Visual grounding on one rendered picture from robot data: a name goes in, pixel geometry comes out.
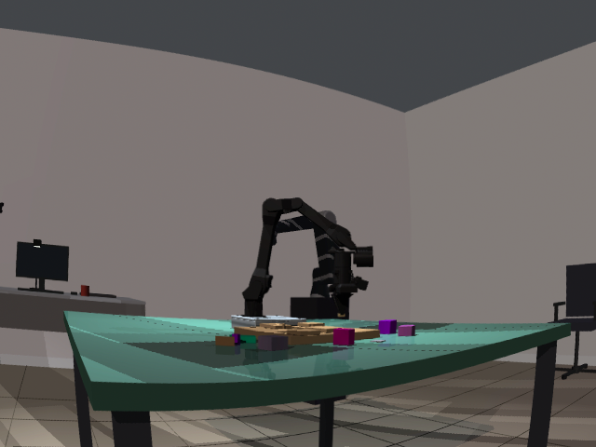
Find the brown rectangular block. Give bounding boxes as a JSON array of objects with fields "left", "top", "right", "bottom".
[{"left": 215, "top": 336, "right": 235, "bottom": 345}]

